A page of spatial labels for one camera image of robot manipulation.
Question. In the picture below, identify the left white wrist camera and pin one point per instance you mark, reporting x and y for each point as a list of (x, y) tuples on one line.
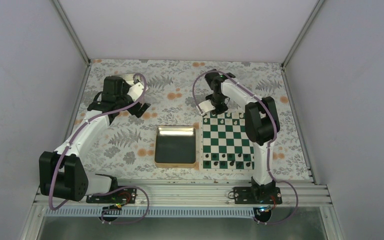
[(136, 90)]

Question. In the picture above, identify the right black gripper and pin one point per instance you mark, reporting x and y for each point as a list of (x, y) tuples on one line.
[(223, 108)]

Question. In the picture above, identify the green white chess board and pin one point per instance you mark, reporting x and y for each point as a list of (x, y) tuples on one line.
[(229, 139)]

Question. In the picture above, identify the floral paper table cover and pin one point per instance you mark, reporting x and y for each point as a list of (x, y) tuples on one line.
[(127, 148)]

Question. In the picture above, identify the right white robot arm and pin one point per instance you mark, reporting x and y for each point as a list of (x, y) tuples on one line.
[(260, 122)]

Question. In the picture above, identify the empty silver metal tray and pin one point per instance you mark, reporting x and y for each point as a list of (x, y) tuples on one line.
[(131, 79)]

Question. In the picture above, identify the metal tray with wooden rim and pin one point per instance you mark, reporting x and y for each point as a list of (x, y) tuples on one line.
[(175, 147)]

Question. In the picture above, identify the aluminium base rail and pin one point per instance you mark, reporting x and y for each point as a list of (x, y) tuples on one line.
[(219, 194)]

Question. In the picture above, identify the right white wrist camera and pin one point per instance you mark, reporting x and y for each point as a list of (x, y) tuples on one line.
[(205, 107)]

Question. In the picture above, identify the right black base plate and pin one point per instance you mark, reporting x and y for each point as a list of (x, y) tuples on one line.
[(251, 196)]

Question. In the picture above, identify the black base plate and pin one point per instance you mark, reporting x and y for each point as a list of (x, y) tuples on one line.
[(125, 196), (251, 196)]

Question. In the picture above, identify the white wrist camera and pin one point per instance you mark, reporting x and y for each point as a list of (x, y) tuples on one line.
[(205, 107), (136, 90)]

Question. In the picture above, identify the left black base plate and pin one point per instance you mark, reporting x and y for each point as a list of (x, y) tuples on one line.
[(125, 196)]

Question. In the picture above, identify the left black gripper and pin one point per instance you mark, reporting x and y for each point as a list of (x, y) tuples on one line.
[(133, 110)]

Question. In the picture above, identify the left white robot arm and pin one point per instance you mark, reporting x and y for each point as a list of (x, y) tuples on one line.
[(61, 172)]

